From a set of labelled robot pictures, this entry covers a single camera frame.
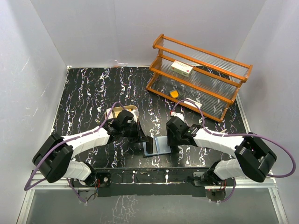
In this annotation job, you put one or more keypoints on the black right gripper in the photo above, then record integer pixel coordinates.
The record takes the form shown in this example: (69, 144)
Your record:
(171, 141)

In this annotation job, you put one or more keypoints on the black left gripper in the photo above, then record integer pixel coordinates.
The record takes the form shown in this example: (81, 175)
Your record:
(139, 133)

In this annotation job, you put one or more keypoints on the black blue card holder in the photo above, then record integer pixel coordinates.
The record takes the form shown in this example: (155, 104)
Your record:
(161, 146)

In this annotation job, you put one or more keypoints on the beige oval plastic tray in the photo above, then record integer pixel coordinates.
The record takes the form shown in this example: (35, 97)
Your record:
(117, 110)

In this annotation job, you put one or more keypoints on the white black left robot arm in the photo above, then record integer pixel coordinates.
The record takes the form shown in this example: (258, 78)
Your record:
(55, 158)

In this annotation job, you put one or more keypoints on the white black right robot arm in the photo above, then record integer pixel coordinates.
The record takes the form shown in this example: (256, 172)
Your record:
(252, 158)

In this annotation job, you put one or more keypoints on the white black small device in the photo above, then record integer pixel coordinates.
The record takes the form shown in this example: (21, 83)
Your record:
(192, 103)

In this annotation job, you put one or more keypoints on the small orange yellow block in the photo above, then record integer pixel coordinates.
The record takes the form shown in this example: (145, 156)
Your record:
(174, 94)

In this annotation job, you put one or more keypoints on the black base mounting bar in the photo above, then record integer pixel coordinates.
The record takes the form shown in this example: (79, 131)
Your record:
(149, 181)

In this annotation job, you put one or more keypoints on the orange wooden shelf rack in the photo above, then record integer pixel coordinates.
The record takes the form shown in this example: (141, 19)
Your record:
(214, 81)

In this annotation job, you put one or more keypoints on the white red small box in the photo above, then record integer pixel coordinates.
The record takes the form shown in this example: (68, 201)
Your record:
(181, 68)

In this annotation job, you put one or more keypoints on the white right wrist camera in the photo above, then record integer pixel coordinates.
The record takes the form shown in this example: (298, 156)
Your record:
(179, 115)

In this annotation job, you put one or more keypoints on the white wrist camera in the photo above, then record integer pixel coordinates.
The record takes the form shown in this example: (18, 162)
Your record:
(135, 115)
(179, 115)

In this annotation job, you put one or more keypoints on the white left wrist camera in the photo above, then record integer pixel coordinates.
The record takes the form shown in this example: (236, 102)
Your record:
(135, 115)

